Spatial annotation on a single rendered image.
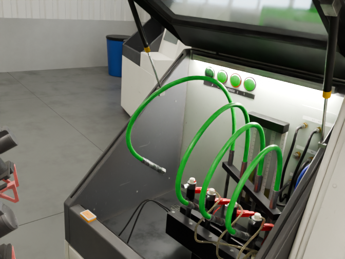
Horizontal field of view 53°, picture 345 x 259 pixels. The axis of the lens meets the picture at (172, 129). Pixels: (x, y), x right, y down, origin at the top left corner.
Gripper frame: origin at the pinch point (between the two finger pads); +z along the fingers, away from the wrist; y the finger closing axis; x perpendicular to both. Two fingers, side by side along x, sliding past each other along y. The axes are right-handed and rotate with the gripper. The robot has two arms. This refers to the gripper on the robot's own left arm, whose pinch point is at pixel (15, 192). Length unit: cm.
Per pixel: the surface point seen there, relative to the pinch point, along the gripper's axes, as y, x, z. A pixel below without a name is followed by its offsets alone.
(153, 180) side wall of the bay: 9, -43, 30
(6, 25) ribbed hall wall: 624, 26, 3
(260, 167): -36, -70, 14
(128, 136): -17.6, -40.2, -7.0
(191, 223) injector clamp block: -30, -45, 24
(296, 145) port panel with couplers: -32, -86, 18
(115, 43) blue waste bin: 569, -137, 108
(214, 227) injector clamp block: -34, -50, 27
